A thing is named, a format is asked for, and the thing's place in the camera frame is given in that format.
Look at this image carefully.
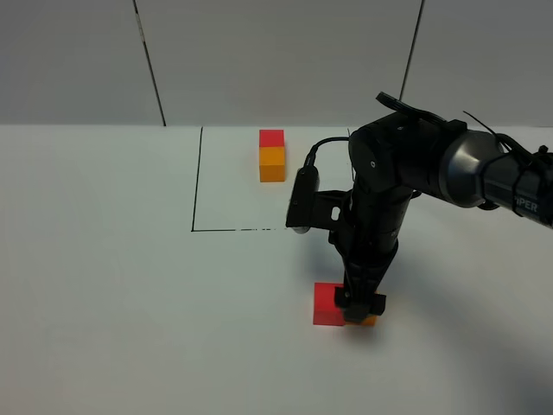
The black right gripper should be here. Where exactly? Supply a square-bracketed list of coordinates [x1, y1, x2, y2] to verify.
[328, 230, 398, 322]

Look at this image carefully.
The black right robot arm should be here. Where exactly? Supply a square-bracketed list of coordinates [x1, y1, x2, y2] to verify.
[334, 93, 552, 324]

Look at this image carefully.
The template orange cube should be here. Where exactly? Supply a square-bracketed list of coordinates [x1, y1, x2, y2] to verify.
[258, 146, 286, 182]

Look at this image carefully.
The template red cube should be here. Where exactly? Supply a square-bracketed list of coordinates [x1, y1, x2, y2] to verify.
[258, 129, 285, 148]

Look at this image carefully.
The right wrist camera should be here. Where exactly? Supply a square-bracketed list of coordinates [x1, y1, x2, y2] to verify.
[285, 165, 351, 234]

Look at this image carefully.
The black right camera cable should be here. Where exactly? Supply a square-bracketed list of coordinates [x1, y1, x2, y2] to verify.
[304, 137, 352, 169]

